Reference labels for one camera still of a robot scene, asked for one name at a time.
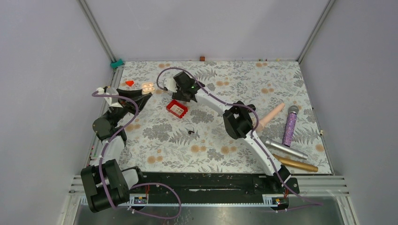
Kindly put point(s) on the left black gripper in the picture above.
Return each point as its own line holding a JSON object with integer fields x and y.
{"x": 136, "y": 95}

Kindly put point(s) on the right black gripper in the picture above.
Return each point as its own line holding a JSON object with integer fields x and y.
{"x": 178, "y": 95}

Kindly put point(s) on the beige earbud charging case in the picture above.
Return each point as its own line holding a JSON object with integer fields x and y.
{"x": 147, "y": 87}

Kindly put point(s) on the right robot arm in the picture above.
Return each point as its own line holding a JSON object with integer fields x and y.
{"x": 237, "y": 121}

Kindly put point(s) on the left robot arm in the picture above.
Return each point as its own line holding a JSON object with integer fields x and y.
{"x": 105, "y": 184}

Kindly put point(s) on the black earbud charging case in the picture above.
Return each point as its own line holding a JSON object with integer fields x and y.
{"x": 251, "y": 107}

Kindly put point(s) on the orange triangle block upper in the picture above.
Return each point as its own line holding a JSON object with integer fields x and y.
{"x": 129, "y": 83}

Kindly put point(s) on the red plastic basket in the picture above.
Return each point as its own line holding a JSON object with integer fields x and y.
{"x": 177, "y": 109}

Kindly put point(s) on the teal block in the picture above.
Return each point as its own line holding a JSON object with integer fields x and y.
{"x": 116, "y": 64}

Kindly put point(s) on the floral patterned mat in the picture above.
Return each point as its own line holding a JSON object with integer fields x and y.
{"x": 159, "y": 141}

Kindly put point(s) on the pink toy microphone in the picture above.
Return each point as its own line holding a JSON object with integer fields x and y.
{"x": 265, "y": 120}

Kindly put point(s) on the purple glitter microphone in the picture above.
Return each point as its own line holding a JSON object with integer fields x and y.
{"x": 290, "y": 125}

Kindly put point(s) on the silver microphone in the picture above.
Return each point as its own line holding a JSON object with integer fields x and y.
{"x": 278, "y": 146}

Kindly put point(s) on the gold microphone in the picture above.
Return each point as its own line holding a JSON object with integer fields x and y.
{"x": 296, "y": 164}

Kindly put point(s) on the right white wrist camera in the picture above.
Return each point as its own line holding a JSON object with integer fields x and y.
{"x": 170, "y": 85}

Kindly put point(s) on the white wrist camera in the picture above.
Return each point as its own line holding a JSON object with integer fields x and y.
{"x": 170, "y": 85}
{"x": 109, "y": 95}

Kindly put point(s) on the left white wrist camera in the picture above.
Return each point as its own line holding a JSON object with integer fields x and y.
{"x": 109, "y": 95}

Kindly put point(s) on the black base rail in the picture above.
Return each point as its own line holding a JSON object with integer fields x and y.
{"x": 212, "y": 188}

